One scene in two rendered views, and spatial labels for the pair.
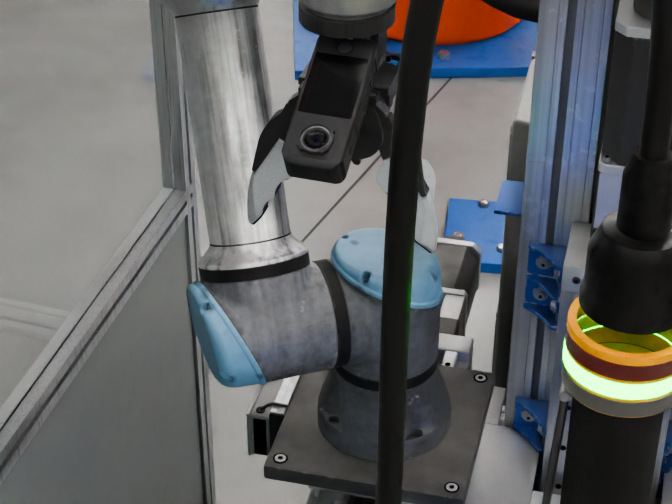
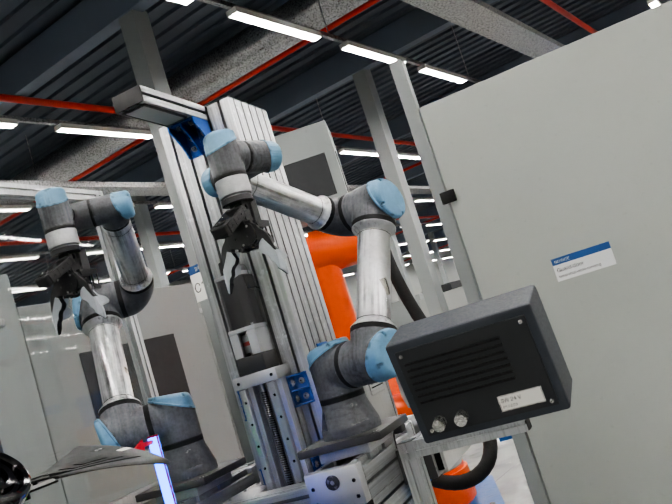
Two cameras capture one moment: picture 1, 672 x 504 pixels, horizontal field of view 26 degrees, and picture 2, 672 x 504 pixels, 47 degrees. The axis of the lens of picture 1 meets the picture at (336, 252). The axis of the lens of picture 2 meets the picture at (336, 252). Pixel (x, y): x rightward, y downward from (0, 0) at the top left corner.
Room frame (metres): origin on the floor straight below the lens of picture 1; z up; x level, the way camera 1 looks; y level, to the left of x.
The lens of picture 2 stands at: (-0.81, -0.85, 1.25)
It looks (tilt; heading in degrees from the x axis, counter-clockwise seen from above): 7 degrees up; 7
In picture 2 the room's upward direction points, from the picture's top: 17 degrees counter-clockwise
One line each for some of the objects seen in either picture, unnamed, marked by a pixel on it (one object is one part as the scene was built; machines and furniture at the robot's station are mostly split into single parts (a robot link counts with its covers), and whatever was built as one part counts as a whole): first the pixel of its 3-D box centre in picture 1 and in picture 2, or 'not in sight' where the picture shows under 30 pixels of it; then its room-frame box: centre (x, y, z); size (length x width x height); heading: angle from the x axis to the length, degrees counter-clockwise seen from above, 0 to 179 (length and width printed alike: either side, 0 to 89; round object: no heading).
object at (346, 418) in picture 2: not in sight; (347, 412); (1.15, -0.53, 1.09); 0.15 x 0.15 x 0.10
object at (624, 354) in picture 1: (625, 353); not in sight; (0.41, -0.10, 1.80); 0.04 x 0.04 x 0.03
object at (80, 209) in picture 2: not in sight; (69, 218); (1.08, 0.01, 1.78); 0.11 x 0.11 x 0.08; 18
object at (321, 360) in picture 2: not in sight; (335, 367); (1.14, -0.54, 1.20); 0.13 x 0.12 x 0.14; 55
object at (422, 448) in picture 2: not in sight; (462, 436); (0.58, -0.81, 1.04); 0.24 x 0.03 x 0.03; 74
